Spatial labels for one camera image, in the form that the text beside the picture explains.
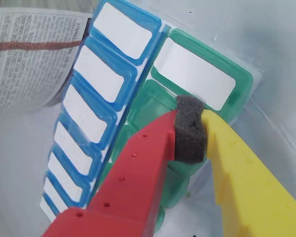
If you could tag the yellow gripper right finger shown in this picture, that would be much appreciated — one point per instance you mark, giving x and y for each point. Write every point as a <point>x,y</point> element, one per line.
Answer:
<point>249,192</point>

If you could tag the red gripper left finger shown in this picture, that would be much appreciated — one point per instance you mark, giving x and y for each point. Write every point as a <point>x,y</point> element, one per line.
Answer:
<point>121,195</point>

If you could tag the green blue weekly pill organizer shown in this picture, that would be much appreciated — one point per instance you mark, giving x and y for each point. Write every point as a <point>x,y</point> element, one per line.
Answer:
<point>187,69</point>

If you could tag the pale grey tablecloth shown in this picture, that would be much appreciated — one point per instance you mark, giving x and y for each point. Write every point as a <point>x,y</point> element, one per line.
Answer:
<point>19,160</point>

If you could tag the printed newspaper sheet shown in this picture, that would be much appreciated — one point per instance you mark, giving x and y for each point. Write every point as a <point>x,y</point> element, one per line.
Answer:
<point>27,69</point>

